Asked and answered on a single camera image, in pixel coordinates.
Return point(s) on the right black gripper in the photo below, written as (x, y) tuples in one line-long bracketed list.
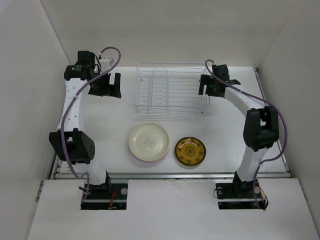
[(206, 79)]

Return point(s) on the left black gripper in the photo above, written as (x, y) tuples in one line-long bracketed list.
[(113, 90)]

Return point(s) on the white wire dish rack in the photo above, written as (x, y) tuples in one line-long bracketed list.
[(169, 88)]

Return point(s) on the tan plate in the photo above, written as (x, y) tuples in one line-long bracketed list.
[(134, 140)]

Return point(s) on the pink plastic plate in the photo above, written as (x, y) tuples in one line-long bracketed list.
[(150, 158)]

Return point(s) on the orange plastic plate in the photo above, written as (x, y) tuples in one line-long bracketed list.
[(155, 139)]

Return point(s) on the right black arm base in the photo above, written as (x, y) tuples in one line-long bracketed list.
[(229, 199)]

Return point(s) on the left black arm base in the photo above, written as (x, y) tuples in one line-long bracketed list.
[(106, 196)]

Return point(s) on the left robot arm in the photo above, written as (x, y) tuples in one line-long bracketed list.
[(86, 77)]

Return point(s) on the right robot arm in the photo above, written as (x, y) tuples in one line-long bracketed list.
[(261, 126)]

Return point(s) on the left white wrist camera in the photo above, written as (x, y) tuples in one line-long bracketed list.
[(105, 63)]

